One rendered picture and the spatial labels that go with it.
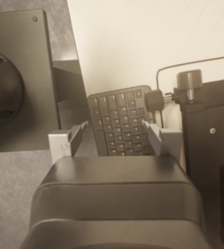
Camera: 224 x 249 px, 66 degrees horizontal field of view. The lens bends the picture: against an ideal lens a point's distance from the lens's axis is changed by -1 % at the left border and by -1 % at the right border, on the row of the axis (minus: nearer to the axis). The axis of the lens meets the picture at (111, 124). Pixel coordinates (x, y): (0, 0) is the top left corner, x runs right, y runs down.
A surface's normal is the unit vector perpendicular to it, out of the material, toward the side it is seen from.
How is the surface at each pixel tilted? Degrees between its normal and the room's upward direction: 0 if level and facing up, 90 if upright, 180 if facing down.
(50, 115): 0
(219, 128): 0
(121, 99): 5
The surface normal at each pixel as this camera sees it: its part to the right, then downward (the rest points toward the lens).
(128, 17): 0.01, 0.23
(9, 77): 0.88, -0.17
